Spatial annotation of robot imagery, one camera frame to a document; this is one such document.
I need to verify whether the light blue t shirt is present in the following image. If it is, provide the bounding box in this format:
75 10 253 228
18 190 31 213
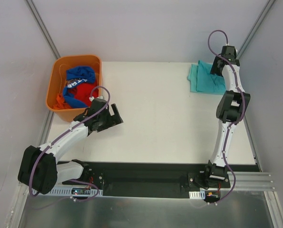
196 60 226 95

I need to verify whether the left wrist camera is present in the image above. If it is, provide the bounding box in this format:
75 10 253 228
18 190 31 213
89 95 104 101

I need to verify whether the orange plastic bin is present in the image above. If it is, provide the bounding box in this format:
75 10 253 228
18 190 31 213
46 55 101 122

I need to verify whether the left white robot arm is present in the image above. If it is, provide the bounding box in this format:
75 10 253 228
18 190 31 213
18 98 123 194

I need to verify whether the left aluminium corner post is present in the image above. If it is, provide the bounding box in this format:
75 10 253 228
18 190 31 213
24 0 61 59

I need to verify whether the orange t shirt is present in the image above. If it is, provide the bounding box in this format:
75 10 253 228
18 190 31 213
53 93 71 110

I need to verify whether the left white cable duct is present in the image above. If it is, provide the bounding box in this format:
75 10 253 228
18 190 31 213
48 187 103 197

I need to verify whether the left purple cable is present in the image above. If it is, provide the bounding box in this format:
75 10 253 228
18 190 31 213
28 86 111 198

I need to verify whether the red t shirt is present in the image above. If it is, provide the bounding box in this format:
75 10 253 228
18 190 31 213
71 80 98 107

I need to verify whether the white cable duct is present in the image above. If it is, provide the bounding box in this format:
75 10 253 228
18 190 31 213
189 190 205 200
48 187 103 197

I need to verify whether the right white cable duct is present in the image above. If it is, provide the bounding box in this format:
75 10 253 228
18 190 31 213
189 190 205 200

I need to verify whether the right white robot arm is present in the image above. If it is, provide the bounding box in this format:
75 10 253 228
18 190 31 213
203 45 251 189

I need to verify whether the aluminium corner post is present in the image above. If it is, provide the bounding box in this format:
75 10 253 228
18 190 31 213
236 0 277 64
24 0 61 59

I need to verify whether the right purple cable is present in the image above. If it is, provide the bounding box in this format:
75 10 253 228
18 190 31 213
207 29 246 205

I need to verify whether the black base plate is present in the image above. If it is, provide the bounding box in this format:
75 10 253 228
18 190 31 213
61 162 231 198

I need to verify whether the folded teal t shirt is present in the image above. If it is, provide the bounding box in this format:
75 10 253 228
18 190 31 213
187 64 198 93

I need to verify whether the purple cable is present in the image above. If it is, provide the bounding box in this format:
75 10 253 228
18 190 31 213
207 29 246 205
28 86 111 198

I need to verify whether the royal blue t shirt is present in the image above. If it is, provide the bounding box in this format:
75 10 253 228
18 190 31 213
62 66 97 109

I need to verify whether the right aluminium corner post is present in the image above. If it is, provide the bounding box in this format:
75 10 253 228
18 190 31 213
236 0 277 64

